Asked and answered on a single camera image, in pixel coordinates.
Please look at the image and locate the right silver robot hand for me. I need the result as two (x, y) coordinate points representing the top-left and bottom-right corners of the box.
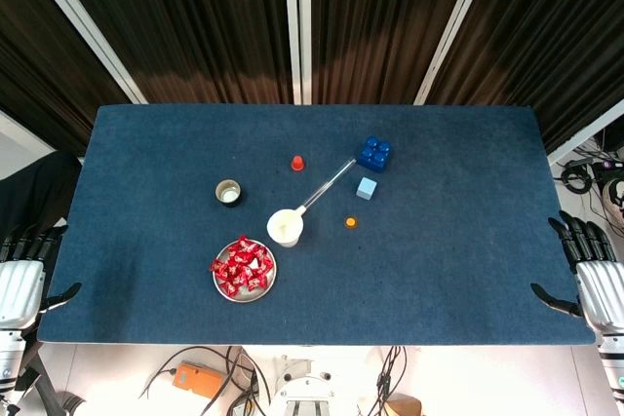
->
(529, 209), (624, 339)

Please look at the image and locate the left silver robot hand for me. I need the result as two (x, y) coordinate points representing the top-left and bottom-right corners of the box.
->
(0, 223), (83, 330)

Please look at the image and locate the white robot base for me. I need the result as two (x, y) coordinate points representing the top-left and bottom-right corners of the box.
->
(267, 356), (342, 416)

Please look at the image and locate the small black paper cup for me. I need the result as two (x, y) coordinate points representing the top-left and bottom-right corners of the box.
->
(214, 179), (247, 209)

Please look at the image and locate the white paper cup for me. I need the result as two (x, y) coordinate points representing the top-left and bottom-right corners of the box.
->
(266, 208), (306, 249)

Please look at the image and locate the blue table cloth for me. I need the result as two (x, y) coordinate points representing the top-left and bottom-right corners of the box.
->
(37, 103), (597, 347)

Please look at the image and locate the orange device box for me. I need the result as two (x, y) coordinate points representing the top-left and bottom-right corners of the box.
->
(174, 360), (226, 398)

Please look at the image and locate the brown wooden thing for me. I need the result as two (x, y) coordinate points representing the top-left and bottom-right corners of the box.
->
(384, 394), (423, 416)

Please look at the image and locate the round steel plate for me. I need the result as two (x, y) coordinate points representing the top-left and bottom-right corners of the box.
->
(212, 239), (278, 306)

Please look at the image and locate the dark brown curtain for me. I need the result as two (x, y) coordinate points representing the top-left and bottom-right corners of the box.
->
(310, 0), (482, 105)
(43, 0), (293, 105)
(428, 0), (624, 154)
(0, 0), (131, 154)

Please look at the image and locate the light blue cube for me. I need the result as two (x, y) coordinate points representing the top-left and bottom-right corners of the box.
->
(356, 175), (379, 202)

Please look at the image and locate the dark blue building block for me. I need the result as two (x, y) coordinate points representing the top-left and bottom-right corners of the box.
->
(356, 135), (395, 174)

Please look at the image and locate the clear glass test tube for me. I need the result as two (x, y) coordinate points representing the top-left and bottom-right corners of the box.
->
(295, 156), (357, 216)

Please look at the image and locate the black cable tangle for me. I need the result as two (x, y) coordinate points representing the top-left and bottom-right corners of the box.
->
(555, 132), (624, 208)

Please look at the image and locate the black cable bundle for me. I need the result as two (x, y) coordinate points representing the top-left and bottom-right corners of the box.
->
(368, 345), (409, 416)
(138, 345), (272, 416)

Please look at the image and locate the white double partition post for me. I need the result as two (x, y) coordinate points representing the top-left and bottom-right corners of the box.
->
(282, 0), (313, 105)

